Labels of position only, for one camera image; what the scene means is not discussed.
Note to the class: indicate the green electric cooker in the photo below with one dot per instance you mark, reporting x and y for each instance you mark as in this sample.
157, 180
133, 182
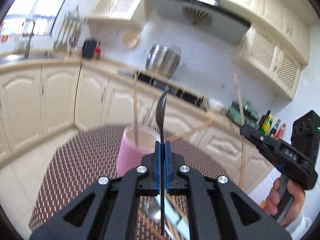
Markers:
250, 114

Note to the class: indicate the white bowl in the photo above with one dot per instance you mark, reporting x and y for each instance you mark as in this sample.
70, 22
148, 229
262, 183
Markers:
214, 105

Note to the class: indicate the right hand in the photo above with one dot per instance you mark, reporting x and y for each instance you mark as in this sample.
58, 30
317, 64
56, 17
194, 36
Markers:
273, 200

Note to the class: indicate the steel sink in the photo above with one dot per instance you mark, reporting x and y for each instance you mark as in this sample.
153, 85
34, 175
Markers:
33, 56

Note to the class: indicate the black electric kettle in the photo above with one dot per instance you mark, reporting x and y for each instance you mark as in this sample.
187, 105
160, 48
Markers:
88, 48

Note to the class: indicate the range hood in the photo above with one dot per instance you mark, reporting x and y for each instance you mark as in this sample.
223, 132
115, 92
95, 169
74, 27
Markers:
209, 17

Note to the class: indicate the red container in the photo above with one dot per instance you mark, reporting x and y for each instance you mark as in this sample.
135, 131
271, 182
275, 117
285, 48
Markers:
97, 51

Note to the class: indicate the kitchen faucet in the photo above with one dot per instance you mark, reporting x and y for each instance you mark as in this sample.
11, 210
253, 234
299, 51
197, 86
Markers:
30, 35

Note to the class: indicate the steel steamer pot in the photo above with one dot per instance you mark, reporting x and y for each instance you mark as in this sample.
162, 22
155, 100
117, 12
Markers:
163, 60

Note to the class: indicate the brown polka dot tablecloth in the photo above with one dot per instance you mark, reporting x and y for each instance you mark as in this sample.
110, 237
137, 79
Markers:
93, 153

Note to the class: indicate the round wall trivet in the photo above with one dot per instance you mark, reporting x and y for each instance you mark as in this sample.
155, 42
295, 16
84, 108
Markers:
131, 39

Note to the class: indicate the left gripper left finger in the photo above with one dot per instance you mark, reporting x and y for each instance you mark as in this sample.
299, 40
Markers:
107, 209

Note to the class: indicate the oil bottle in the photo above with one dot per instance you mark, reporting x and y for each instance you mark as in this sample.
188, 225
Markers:
265, 123

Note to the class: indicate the black gas stove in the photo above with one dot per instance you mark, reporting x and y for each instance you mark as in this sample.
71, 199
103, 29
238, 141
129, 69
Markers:
196, 100

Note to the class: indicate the pink utensil cup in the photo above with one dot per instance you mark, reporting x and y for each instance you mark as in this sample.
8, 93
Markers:
130, 155

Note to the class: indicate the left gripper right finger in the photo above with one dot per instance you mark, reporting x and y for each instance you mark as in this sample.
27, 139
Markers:
217, 208

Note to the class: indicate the window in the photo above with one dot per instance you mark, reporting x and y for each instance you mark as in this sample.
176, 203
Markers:
27, 15

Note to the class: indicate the metal spoon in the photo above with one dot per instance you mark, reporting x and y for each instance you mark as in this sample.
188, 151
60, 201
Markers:
160, 114

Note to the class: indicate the black camera box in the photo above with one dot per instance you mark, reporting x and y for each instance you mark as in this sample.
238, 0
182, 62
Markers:
305, 135

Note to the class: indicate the hanging utensil rack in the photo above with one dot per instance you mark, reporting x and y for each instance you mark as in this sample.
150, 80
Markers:
70, 31

